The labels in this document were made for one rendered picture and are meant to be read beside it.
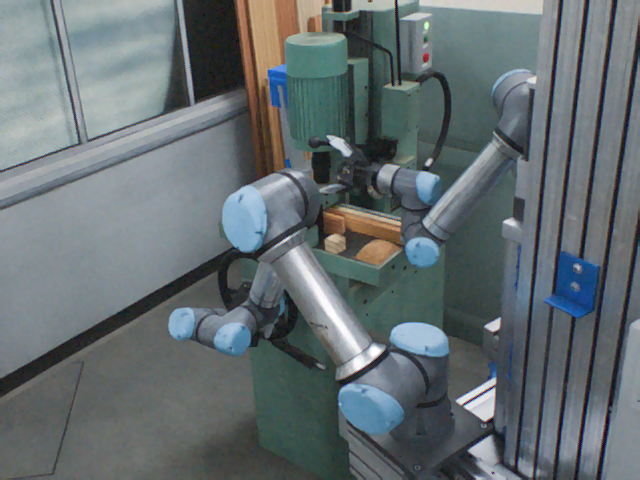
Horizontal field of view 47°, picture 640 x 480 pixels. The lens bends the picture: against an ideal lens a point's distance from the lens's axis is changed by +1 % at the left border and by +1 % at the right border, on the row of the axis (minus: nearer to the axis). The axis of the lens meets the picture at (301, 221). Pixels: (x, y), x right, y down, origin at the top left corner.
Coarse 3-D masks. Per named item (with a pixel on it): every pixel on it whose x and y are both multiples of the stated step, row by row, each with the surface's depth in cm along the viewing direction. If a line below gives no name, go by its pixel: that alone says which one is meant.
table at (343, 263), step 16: (320, 240) 219; (352, 240) 217; (368, 240) 217; (320, 256) 213; (336, 256) 210; (352, 256) 209; (400, 256) 211; (336, 272) 212; (352, 272) 208; (368, 272) 205; (384, 272) 205
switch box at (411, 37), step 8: (408, 16) 220; (416, 16) 219; (424, 16) 219; (400, 24) 218; (408, 24) 217; (416, 24) 215; (400, 32) 219; (408, 32) 218; (416, 32) 216; (400, 40) 220; (408, 40) 219; (416, 40) 217; (400, 48) 221; (408, 48) 220; (416, 48) 218; (424, 48) 221; (400, 56) 222; (408, 56) 221; (416, 56) 219; (408, 64) 222; (416, 64) 220; (408, 72) 223; (416, 72) 221
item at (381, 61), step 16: (352, 0) 227; (384, 0) 224; (400, 0) 222; (416, 0) 224; (384, 16) 211; (400, 16) 218; (384, 32) 213; (384, 64) 217; (384, 80) 219; (400, 144) 236; (416, 144) 245; (416, 160) 248; (368, 208) 241; (384, 208) 237; (400, 208) 246
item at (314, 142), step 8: (312, 136) 191; (312, 144) 190; (320, 144) 192; (328, 144) 196; (352, 144) 206; (360, 144) 210; (376, 144) 221; (384, 144) 220; (392, 144) 220; (376, 152) 221; (384, 152) 220; (392, 152) 222
